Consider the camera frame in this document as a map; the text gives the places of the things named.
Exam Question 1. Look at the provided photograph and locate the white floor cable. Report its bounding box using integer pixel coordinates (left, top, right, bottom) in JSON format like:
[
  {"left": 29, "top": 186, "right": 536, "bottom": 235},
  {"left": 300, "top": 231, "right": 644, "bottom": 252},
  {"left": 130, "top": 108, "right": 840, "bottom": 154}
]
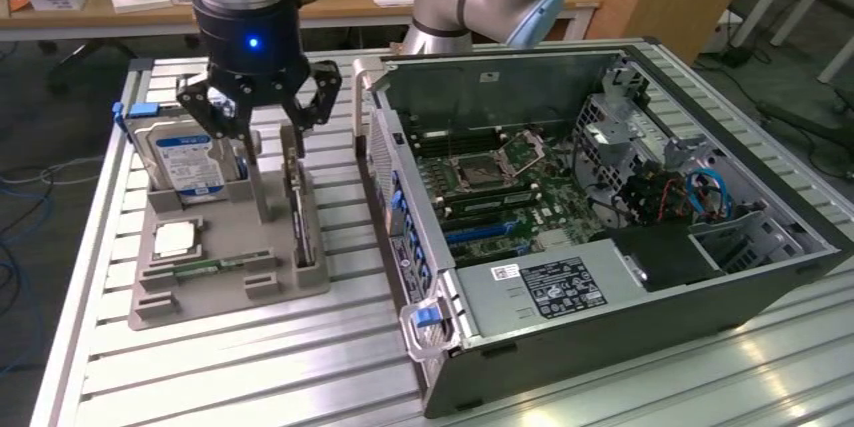
[{"left": 0, "top": 156, "right": 101, "bottom": 186}]

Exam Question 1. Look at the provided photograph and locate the open black PC case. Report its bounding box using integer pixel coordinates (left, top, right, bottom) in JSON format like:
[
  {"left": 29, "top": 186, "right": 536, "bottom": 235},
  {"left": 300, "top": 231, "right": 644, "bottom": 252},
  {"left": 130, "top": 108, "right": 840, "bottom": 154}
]
[{"left": 351, "top": 44, "right": 842, "bottom": 421}]

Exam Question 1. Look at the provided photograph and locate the green motherboard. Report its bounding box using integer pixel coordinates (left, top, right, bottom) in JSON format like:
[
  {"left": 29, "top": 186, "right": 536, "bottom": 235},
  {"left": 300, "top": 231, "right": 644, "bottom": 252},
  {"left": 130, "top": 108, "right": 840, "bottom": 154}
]
[{"left": 399, "top": 116, "right": 615, "bottom": 268}]

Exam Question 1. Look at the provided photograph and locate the metal socket cover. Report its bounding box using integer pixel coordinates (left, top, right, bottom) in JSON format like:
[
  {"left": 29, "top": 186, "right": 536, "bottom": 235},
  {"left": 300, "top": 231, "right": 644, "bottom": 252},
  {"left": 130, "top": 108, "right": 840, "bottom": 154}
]
[{"left": 496, "top": 127, "right": 547, "bottom": 174}]

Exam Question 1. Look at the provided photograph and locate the black office chair base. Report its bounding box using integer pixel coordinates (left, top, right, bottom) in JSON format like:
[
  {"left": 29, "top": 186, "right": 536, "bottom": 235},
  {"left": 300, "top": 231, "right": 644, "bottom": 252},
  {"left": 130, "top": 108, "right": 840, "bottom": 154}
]
[{"left": 38, "top": 36, "right": 138, "bottom": 96}]

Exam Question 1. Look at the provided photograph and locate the blue floor cable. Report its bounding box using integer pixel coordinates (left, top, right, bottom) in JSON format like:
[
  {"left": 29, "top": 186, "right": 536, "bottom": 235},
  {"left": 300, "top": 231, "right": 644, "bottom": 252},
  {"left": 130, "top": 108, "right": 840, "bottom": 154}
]
[{"left": 0, "top": 181, "right": 58, "bottom": 373}]

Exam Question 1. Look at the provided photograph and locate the green RAM stick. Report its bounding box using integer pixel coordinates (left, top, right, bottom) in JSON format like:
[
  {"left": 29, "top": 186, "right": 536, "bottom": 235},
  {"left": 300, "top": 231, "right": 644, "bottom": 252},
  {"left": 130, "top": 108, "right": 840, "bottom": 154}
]
[{"left": 143, "top": 256, "right": 272, "bottom": 278}]

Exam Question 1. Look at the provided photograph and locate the perforated silver disk bay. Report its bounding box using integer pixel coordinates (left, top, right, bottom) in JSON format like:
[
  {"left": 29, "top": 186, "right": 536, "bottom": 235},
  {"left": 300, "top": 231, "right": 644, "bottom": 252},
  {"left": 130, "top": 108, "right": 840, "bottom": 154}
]
[{"left": 571, "top": 91, "right": 672, "bottom": 184}]

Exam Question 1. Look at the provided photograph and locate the blue case latch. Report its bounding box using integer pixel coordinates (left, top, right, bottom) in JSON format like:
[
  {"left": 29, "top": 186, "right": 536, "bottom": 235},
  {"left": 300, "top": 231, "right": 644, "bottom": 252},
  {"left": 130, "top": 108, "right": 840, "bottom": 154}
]
[{"left": 412, "top": 307, "right": 445, "bottom": 332}]

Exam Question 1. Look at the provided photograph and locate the red wire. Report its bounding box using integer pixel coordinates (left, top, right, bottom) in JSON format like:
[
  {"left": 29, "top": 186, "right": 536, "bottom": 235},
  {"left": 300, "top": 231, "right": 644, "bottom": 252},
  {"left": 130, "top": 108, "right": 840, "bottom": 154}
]
[{"left": 656, "top": 179, "right": 676, "bottom": 222}]

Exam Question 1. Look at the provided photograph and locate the hard disk with blue rails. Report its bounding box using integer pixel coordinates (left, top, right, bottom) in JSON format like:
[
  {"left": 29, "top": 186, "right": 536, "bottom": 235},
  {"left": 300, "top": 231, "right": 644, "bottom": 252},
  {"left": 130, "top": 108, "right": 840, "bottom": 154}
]
[{"left": 110, "top": 101, "right": 243, "bottom": 198}]

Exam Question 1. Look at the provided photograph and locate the silver CPU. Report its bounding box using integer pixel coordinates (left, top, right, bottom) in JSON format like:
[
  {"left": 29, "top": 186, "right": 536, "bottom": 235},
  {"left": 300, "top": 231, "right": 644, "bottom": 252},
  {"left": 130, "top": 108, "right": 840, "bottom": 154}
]
[{"left": 152, "top": 221, "right": 201, "bottom": 261}]

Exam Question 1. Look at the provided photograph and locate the black floor stand base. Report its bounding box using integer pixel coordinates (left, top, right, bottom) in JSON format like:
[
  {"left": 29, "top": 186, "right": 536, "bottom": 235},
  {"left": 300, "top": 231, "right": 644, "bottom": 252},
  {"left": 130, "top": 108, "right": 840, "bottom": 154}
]
[{"left": 756, "top": 96, "right": 854, "bottom": 136}]

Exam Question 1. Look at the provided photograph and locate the green graphics card black cooler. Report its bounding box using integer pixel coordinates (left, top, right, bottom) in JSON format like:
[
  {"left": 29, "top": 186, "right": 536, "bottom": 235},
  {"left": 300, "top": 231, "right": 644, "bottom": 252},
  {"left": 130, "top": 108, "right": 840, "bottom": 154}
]
[{"left": 277, "top": 124, "right": 320, "bottom": 271}]

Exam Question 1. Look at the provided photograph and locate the black power adapter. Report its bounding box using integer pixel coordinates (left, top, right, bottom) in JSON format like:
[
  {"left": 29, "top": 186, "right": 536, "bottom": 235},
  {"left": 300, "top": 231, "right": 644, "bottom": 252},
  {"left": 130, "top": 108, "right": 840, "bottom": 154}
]
[{"left": 719, "top": 46, "right": 755, "bottom": 69}]

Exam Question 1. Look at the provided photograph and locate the white table frame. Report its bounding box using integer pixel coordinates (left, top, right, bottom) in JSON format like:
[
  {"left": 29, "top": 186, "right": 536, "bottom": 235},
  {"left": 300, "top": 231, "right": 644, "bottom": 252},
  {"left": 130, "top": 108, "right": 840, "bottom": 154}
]
[{"left": 730, "top": 0, "right": 854, "bottom": 83}]

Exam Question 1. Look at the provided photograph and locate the white device red button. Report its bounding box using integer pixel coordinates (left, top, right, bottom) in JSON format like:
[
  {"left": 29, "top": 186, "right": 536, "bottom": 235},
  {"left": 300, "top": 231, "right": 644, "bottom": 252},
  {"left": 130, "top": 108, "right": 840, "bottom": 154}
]
[{"left": 707, "top": 9, "right": 747, "bottom": 54}]

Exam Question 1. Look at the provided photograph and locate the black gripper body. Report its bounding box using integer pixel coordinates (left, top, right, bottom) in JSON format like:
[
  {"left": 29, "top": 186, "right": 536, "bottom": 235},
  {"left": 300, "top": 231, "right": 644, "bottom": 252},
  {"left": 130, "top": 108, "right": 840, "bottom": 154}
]
[{"left": 191, "top": 0, "right": 313, "bottom": 108}]

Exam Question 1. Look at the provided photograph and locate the grey parts rack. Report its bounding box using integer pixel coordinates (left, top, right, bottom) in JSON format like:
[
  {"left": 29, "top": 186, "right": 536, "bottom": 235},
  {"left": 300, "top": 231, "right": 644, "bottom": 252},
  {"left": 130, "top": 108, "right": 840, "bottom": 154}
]
[{"left": 125, "top": 146, "right": 332, "bottom": 332}]

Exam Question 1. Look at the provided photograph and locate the grey power supply unit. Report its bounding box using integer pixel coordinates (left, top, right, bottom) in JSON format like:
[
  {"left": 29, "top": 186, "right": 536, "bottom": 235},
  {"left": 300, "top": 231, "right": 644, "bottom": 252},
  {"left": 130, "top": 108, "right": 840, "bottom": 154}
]
[{"left": 436, "top": 239, "right": 652, "bottom": 338}]

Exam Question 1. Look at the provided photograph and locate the blue wire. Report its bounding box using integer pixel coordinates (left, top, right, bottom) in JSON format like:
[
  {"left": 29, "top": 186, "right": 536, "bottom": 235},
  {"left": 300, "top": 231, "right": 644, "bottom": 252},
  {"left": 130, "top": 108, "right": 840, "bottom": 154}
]
[{"left": 686, "top": 168, "right": 735, "bottom": 221}]

